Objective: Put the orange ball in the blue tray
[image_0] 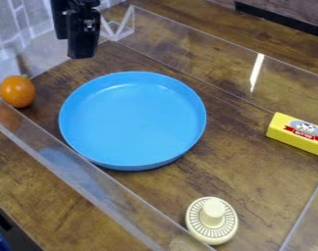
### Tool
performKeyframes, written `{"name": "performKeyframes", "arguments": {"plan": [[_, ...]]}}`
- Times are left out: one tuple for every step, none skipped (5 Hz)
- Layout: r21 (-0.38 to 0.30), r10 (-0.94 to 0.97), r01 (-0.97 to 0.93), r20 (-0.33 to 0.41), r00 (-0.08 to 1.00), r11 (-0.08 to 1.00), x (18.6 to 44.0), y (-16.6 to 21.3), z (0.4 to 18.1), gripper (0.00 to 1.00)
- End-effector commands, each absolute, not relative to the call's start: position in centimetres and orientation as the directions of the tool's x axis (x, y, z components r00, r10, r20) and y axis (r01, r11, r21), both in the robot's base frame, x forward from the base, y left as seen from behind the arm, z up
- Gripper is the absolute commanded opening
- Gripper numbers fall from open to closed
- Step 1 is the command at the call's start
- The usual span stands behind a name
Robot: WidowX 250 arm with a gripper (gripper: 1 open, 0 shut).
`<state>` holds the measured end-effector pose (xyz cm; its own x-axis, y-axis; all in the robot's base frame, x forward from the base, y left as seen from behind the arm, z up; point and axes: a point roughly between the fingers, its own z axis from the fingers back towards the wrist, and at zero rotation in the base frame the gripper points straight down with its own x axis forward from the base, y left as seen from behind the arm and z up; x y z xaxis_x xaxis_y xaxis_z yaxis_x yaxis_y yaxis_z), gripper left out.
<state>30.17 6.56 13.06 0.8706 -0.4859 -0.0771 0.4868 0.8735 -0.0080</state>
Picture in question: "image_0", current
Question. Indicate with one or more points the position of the clear acrylic back wall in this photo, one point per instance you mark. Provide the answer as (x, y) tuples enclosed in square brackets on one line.
[(269, 83)]

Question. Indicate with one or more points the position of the orange ball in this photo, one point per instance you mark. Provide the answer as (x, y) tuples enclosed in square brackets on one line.
[(16, 91)]

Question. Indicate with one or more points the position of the blue round tray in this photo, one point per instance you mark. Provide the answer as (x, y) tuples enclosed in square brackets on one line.
[(133, 121)]

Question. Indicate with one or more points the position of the yellow butter box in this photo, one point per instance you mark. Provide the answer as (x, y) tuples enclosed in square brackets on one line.
[(293, 132)]

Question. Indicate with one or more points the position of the cream round toy knob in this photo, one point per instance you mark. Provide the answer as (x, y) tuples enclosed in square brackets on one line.
[(210, 220)]

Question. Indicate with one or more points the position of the clear acrylic front wall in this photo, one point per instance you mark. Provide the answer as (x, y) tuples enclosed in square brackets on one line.
[(148, 224)]

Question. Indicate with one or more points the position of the clear acrylic wall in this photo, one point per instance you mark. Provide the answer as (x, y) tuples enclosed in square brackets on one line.
[(269, 83), (148, 224)]

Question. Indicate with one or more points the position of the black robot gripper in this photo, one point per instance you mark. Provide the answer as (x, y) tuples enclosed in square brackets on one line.
[(82, 26)]

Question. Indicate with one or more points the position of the black bar on wall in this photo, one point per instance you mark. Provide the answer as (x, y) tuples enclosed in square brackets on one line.
[(276, 18)]

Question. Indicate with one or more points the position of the clear acrylic corner bracket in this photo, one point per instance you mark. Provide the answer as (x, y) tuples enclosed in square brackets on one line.
[(115, 21)]

